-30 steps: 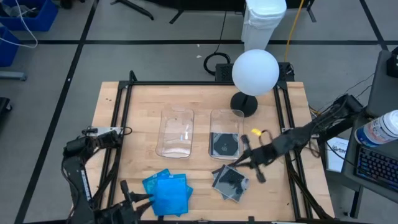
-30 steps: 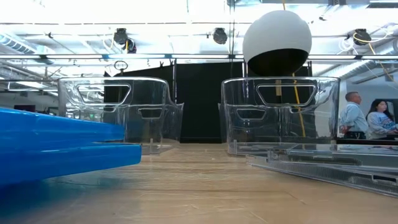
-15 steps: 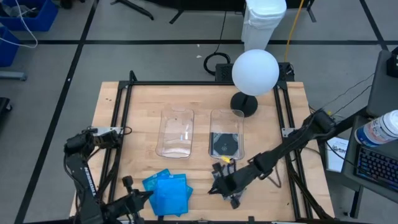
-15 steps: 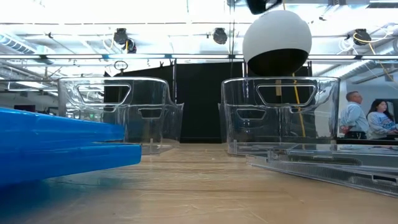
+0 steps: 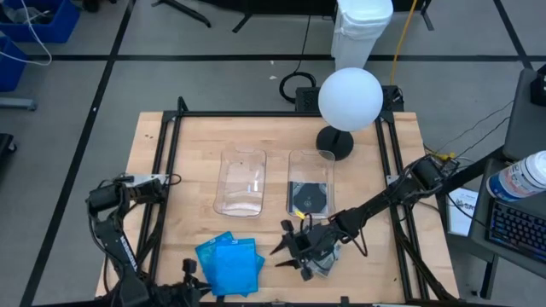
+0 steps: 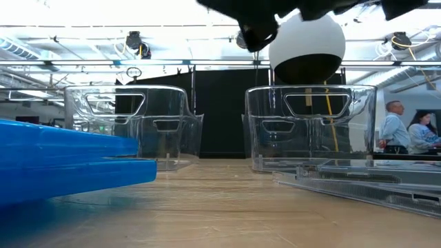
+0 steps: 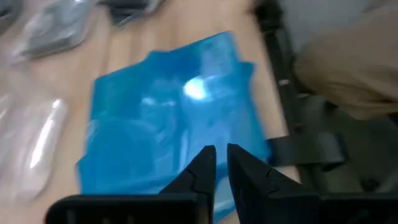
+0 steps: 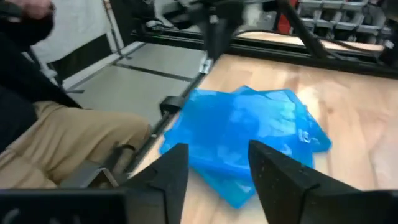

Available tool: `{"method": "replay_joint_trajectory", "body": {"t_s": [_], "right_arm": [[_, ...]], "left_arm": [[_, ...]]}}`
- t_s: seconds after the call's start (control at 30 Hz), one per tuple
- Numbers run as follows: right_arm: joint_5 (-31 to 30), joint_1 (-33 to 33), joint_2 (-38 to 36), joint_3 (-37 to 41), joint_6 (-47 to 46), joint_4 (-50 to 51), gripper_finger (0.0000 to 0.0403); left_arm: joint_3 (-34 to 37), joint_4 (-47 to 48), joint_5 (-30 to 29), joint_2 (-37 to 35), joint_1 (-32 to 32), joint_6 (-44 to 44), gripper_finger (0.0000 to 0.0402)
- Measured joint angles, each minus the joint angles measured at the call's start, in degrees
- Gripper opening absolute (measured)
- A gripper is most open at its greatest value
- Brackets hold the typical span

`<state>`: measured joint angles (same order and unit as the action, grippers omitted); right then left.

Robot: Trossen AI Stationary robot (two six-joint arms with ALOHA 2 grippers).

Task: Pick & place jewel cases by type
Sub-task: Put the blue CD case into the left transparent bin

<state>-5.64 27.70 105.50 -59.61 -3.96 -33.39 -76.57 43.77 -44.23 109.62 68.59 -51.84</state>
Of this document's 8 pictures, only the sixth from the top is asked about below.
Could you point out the white globe table lamp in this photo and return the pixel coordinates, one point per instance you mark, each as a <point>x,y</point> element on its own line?
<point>310,41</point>

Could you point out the person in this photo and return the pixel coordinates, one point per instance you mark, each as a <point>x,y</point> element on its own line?
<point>423,136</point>
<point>394,131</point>

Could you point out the black aluminium table frame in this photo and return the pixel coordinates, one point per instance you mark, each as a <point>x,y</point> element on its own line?
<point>406,156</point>

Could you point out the clear plastic storage bin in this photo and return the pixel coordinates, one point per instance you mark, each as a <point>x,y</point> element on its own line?
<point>275,106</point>
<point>165,103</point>

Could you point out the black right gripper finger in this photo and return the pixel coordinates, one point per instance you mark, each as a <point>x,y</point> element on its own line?
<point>255,20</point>

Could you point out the black backdrop panel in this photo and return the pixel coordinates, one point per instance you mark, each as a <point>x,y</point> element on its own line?
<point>224,113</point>

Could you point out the black ceiling device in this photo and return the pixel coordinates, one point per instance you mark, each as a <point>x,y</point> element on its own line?
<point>238,39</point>
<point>401,41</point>
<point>133,39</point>

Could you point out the round metal hook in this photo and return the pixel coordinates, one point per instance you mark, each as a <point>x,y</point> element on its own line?
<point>134,67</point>

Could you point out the blue jewel case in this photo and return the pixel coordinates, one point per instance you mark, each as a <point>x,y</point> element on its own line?
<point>51,141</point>
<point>69,179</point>

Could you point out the silver horizontal rail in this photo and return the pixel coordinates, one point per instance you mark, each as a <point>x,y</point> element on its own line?
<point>103,62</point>

